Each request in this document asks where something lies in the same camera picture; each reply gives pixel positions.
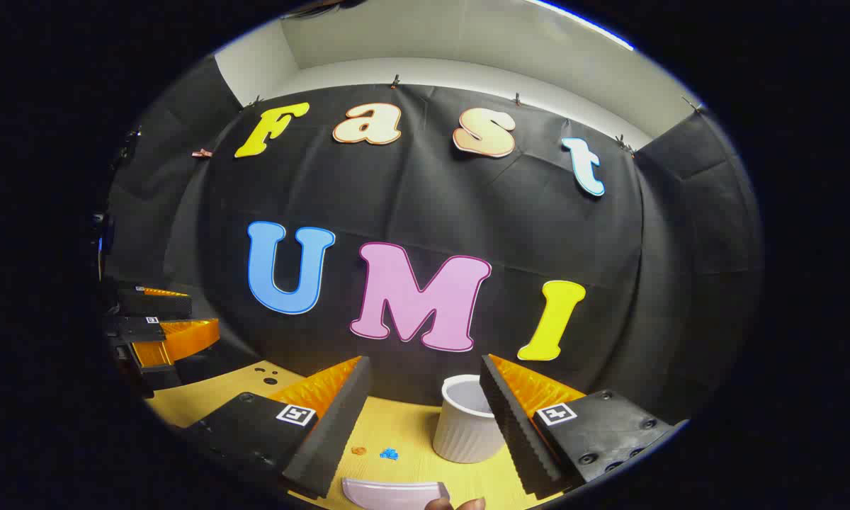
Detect white ribbed garbage bin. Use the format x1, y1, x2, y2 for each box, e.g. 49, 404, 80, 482
433, 375, 505, 465

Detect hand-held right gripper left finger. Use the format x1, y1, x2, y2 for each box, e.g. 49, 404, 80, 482
183, 356, 373, 499

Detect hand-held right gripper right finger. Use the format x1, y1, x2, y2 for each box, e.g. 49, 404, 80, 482
480, 354, 689, 499

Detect light purple dustpan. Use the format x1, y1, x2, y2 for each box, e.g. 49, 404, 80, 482
341, 477, 451, 510

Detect black backdrop cloth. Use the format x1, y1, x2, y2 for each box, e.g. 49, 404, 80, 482
103, 57, 764, 426

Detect yellow wooden desktop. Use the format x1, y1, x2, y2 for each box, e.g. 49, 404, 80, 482
145, 360, 548, 510

